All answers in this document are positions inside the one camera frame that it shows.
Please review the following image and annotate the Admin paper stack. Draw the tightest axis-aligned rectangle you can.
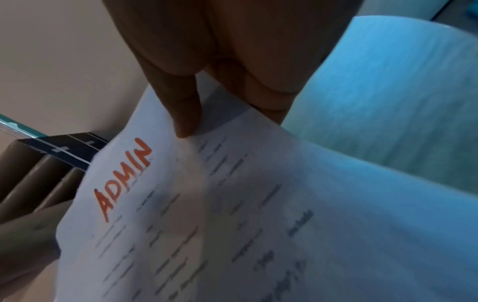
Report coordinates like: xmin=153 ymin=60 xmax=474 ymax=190
xmin=53 ymin=70 xmax=478 ymax=302

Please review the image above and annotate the clear teal plastic strip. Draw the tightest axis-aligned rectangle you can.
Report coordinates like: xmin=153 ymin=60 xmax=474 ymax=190
xmin=0 ymin=113 xmax=50 ymax=139

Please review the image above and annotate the person's left hand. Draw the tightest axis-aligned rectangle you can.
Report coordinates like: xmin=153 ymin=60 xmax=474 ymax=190
xmin=0 ymin=200 xmax=74 ymax=302

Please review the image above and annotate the person's right hand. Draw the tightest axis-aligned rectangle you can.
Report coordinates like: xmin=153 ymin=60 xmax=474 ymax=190
xmin=100 ymin=0 xmax=365 ymax=139

